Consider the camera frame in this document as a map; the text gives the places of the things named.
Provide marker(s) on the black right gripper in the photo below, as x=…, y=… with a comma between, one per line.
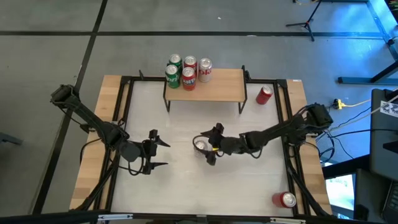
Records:
x=231, y=145

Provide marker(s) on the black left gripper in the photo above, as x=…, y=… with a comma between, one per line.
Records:
x=149, y=149

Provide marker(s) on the red Fanta can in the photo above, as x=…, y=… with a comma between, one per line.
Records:
x=188, y=81

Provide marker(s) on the red Coca-Cola can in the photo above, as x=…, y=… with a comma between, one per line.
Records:
x=263, y=96

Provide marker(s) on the green Sprite can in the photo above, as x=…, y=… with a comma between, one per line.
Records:
x=175, y=59
x=172, y=79

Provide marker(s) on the red soda can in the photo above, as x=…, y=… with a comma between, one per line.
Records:
x=281, y=199
x=190, y=61

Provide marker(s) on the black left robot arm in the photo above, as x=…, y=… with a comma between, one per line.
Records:
x=102, y=130

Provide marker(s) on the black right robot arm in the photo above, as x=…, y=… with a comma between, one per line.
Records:
x=280, y=130

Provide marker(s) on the wooden shelf black legs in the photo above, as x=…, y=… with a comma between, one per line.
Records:
x=224, y=87

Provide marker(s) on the yellow tag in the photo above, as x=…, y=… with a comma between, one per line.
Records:
x=215, y=150

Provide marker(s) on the white label sticker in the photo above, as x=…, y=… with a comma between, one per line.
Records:
x=296, y=80

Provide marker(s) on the black rig crossbar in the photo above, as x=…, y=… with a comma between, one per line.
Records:
x=62, y=217

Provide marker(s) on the yellow power plug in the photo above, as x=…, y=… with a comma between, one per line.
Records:
x=338, y=103

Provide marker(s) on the black desk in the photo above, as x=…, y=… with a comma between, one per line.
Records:
x=342, y=168

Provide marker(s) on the lit computer screen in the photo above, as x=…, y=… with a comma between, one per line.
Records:
x=340, y=191

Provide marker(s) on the grey furniture foot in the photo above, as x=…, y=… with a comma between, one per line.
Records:
x=9, y=140

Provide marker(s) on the black tripod stand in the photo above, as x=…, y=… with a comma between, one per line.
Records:
x=308, y=22

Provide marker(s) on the black metal stand base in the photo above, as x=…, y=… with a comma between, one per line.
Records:
x=357, y=80

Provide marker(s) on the grey equipment case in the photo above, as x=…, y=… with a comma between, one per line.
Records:
x=382, y=149

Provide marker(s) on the black white marker tag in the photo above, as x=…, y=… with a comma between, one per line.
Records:
x=390, y=109

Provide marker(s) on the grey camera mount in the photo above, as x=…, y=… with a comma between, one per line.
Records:
x=201, y=218

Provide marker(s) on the silver metal bracket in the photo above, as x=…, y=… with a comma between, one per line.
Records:
x=115, y=217
x=287, y=220

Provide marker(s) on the black frame bracket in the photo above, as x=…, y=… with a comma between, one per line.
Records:
x=245, y=74
x=141, y=75

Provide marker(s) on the black metal table frame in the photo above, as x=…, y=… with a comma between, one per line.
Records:
x=125, y=81

